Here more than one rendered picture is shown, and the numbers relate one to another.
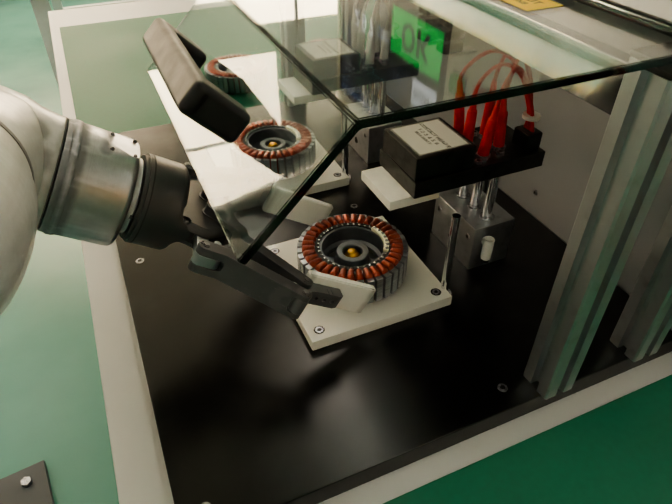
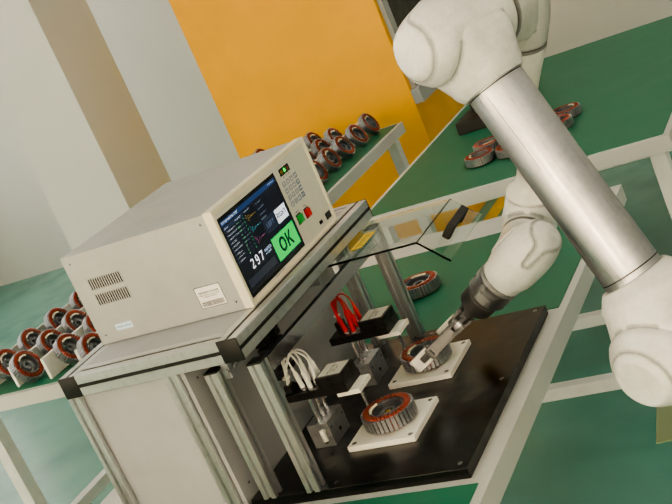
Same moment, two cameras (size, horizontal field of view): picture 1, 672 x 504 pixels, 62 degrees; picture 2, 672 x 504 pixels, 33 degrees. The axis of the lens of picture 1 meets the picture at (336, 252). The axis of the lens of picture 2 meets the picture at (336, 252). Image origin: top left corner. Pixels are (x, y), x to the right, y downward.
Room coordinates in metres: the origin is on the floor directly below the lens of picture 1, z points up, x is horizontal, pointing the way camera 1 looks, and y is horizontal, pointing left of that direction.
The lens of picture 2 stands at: (1.86, 1.79, 1.71)
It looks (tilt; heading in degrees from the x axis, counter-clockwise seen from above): 15 degrees down; 234
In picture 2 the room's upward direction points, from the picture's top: 24 degrees counter-clockwise
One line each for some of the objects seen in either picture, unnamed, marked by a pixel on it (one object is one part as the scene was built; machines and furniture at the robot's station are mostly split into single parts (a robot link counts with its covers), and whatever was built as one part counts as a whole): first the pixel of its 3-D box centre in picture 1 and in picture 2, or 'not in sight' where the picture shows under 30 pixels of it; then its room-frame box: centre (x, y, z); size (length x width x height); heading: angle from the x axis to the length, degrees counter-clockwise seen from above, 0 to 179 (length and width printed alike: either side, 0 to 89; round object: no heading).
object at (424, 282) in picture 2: not in sight; (419, 285); (0.05, -0.42, 0.77); 0.11 x 0.11 x 0.04
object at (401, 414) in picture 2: not in sight; (389, 413); (0.66, 0.08, 0.80); 0.11 x 0.11 x 0.04
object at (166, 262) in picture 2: not in sight; (204, 238); (0.67, -0.27, 1.22); 0.44 x 0.39 x 0.20; 24
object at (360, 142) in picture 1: (372, 131); (328, 425); (0.72, -0.05, 0.80); 0.08 x 0.05 x 0.06; 24
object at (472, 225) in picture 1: (470, 225); (369, 367); (0.50, -0.15, 0.80); 0.08 x 0.05 x 0.06; 24
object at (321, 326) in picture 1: (351, 274); (430, 364); (0.44, -0.02, 0.78); 0.15 x 0.15 x 0.01; 24
